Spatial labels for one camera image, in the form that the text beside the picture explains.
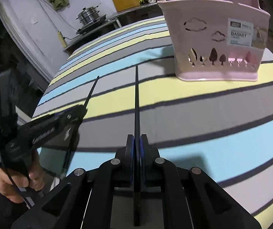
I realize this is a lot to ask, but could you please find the pink plastic utensil basket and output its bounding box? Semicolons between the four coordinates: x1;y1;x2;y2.
158;0;270;81

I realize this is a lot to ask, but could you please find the metal kitchen shelf counter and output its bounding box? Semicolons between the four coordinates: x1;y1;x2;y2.
63;3;163;55

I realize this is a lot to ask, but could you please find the person's left hand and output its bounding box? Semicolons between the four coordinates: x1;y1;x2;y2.
0;150;45;204

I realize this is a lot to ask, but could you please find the black chopstick on table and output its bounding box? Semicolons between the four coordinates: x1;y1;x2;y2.
133;66;142;226

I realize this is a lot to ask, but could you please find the striped tablecloth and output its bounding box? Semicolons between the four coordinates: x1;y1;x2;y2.
33;17;273;228

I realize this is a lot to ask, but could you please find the black induction cooktop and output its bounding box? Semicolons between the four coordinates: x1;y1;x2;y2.
76;15;106;35

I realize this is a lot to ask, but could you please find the stainless steel steamer pot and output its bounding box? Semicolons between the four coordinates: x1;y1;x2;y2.
76;6;100;25

